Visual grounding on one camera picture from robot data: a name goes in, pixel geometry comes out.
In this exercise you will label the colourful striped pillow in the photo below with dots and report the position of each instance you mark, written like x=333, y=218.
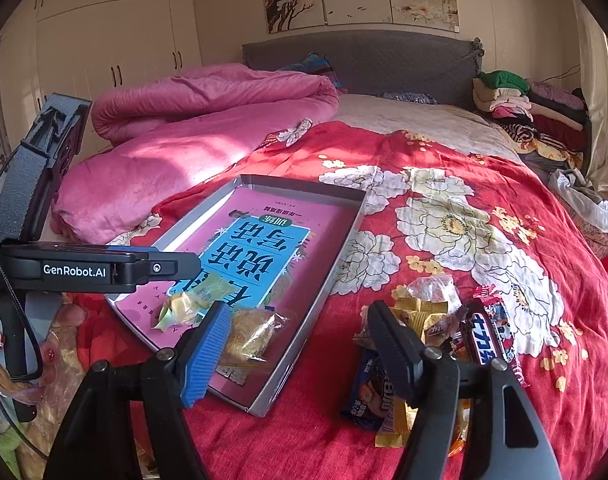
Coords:
x=314, y=67

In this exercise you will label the grey headboard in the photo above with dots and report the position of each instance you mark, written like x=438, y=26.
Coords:
x=383, y=60

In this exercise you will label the pink book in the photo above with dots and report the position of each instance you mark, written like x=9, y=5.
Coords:
x=304, y=215

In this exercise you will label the beige bed sheet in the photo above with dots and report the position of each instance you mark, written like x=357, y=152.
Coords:
x=408, y=120

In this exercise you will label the red floral blanket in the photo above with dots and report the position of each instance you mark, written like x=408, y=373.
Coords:
x=433, y=185

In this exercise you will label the yellow candy packet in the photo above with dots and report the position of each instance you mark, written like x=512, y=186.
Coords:
x=411, y=310

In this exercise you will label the red striped snack packet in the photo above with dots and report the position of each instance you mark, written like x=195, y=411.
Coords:
x=491, y=296

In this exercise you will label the pale green candy packet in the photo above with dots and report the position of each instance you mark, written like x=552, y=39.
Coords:
x=211, y=285

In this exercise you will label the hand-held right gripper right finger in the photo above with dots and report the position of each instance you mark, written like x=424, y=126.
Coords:
x=393, y=350

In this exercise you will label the green-yellow candy packet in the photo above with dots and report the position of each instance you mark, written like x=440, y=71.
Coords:
x=176, y=312

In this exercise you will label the pink blanket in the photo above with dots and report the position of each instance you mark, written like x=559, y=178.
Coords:
x=184, y=125

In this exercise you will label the dark blue cookie packet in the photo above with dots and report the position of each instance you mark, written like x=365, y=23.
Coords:
x=366, y=400

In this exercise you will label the pastry in clear wrapper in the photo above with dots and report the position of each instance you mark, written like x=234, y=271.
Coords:
x=249, y=340

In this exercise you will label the clear plastic bag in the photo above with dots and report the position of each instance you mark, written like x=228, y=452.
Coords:
x=433, y=290

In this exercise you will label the dark patterned pillow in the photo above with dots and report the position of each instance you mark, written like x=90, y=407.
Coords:
x=408, y=97

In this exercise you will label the white plastic bag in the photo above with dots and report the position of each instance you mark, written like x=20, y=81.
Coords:
x=583, y=200

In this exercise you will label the pile of folded clothes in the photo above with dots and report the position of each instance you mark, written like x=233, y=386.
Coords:
x=533, y=110

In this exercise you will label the cream curtain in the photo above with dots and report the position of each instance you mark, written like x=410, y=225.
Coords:
x=603, y=110

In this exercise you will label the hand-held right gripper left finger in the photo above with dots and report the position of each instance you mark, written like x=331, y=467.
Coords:
x=206, y=355

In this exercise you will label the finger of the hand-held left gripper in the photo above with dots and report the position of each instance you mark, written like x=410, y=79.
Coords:
x=169, y=266
x=129, y=250

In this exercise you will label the cream wardrobe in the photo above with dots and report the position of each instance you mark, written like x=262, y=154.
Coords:
x=109, y=35

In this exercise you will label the pink box lid tray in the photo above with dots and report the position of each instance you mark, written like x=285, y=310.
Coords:
x=194, y=220

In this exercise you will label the brown snack packet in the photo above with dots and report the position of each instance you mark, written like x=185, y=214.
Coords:
x=441, y=327

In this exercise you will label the chocolate bar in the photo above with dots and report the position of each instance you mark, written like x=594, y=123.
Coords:
x=486, y=340

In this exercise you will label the brown fuzzy blanket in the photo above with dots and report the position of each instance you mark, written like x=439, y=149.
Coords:
x=64, y=410

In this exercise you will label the person's left hand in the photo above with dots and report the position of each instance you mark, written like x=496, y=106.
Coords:
x=51, y=352

